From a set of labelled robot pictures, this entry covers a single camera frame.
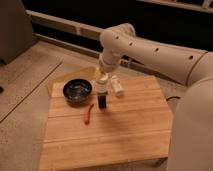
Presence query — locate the grey cabinet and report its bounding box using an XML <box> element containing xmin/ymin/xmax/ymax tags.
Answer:
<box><xmin>0</xmin><ymin>0</ymin><xmax>37</xmax><ymax>64</ymax></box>

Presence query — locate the small white bottle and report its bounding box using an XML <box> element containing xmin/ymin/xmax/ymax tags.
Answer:
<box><xmin>110</xmin><ymin>75</ymin><xmax>124</xmax><ymax>97</ymax></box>

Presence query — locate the red chili pepper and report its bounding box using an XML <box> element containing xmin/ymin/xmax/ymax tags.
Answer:
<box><xmin>84</xmin><ymin>104</ymin><xmax>94</xmax><ymax>125</ymax></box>

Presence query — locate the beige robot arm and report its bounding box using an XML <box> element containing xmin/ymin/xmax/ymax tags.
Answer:
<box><xmin>99</xmin><ymin>23</ymin><xmax>213</xmax><ymax>171</ymax></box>

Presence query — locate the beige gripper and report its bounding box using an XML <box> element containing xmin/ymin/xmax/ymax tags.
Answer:
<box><xmin>98</xmin><ymin>54</ymin><xmax>117</xmax><ymax>73</ymax></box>

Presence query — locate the wooden table board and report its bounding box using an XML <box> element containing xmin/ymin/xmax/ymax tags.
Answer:
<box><xmin>39</xmin><ymin>76</ymin><xmax>172</xmax><ymax>171</ymax></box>

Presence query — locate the black eraser block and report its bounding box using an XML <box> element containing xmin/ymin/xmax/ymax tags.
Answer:
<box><xmin>98</xmin><ymin>95</ymin><xmax>107</xmax><ymax>109</ymax></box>

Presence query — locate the black ceramic bowl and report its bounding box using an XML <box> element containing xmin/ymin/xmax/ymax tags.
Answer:
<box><xmin>63</xmin><ymin>79</ymin><xmax>92</xmax><ymax>103</ymax></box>

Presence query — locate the yellow flat pad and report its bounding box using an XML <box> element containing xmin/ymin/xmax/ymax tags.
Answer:
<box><xmin>47</xmin><ymin>66</ymin><xmax>100</xmax><ymax>95</ymax></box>

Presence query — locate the black cable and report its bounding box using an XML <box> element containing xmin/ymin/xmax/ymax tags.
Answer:
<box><xmin>165</xmin><ymin>96</ymin><xmax>181</xmax><ymax>103</ymax></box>

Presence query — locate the white rail frame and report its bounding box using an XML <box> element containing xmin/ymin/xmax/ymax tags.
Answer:
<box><xmin>25</xmin><ymin>9</ymin><xmax>213</xmax><ymax>71</ymax></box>

